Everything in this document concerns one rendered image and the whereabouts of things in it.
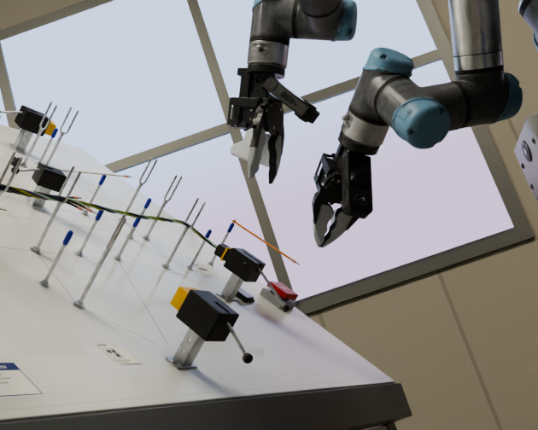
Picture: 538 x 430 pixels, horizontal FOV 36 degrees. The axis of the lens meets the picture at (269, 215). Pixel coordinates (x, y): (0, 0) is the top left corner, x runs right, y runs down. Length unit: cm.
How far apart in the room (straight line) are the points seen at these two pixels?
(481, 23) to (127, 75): 192
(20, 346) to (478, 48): 79
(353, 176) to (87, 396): 63
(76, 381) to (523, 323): 191
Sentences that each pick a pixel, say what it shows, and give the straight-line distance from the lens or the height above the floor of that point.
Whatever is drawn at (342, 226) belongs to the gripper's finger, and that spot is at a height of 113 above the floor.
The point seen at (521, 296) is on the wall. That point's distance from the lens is 271.
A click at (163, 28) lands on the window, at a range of 311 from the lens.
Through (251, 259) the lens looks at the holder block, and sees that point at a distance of 151.
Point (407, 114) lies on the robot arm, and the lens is 126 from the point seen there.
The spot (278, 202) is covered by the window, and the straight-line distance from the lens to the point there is 276.
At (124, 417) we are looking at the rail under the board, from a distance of 95.
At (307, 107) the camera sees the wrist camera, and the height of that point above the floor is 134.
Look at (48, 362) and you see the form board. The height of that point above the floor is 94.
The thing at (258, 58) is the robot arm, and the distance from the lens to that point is 154.
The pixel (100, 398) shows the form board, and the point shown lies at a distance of 96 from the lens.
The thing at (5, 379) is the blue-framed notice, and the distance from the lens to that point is 91.
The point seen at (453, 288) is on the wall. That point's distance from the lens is 269.
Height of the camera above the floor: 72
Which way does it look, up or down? 19 degrees up
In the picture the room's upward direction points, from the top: 18 degrees counter-clockwise
